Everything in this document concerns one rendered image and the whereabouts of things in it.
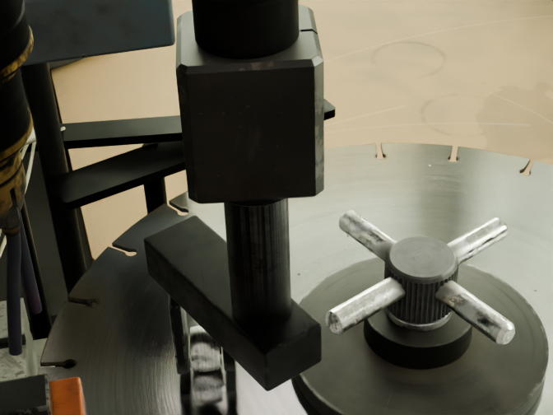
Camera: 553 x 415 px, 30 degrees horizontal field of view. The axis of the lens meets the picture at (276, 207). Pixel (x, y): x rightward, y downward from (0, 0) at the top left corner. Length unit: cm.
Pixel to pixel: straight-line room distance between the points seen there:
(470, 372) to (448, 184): 15
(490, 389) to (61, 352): 19
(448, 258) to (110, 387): 15
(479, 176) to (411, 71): 50
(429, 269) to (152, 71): 69
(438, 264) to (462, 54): 69
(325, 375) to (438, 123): 57
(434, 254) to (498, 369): 6
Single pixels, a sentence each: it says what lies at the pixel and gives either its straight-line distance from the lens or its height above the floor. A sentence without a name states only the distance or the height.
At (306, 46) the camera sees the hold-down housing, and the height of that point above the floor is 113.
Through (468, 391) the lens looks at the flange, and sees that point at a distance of 43.
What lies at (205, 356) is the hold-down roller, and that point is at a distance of 44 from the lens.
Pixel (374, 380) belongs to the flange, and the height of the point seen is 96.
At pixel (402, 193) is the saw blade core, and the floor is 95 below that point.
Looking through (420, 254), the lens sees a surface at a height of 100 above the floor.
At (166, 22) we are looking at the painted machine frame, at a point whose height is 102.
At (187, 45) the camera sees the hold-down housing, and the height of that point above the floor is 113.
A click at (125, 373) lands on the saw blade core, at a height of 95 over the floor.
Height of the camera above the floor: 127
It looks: 37 degrees down
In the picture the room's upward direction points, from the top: 2 degrees counter-clockwise
